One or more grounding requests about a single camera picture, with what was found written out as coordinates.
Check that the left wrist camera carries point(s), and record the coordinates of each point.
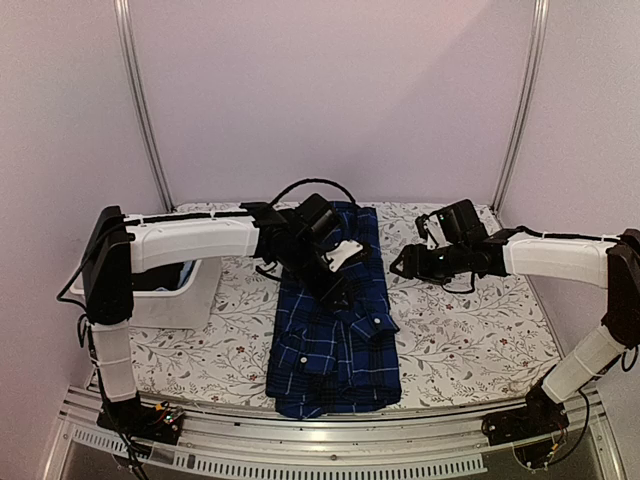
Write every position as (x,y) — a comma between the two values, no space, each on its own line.
(347,252)

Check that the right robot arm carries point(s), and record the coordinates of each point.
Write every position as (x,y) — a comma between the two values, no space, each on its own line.
(608,262)

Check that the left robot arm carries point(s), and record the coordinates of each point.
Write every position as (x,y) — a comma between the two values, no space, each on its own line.
(137,265)

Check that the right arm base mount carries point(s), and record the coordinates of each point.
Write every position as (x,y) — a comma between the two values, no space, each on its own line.
(540,423)

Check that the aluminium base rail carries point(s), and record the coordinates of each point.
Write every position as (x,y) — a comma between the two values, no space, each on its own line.
(240,442)

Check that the white plastic bin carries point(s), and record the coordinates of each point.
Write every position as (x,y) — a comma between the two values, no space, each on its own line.
(111,303)

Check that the black shirt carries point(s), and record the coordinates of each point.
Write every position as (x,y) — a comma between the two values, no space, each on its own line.
(162,277)

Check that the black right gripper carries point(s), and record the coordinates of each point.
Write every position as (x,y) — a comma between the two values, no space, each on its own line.
(416,265)

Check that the blue plaid long sleeve shirt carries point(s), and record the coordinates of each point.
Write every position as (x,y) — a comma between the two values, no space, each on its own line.
(324,362)

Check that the aluminium frame post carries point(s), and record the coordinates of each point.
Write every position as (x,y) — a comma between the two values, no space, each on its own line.
(140,105)
(532,67)

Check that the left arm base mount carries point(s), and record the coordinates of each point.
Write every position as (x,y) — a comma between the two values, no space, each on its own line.
(161,423)

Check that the floral patterned table cloth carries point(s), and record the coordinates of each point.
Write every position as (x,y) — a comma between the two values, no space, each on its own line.
(468,343)

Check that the light blue denim shirt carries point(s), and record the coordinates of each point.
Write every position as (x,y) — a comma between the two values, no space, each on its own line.
(185,274)

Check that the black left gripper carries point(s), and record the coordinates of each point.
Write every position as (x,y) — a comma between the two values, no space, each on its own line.
(335,293)

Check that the right aluminium frame post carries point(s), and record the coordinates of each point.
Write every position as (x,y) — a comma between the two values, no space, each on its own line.
(532,67)

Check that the left aluminium frame post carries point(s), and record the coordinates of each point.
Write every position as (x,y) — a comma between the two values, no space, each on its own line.
(140,105)

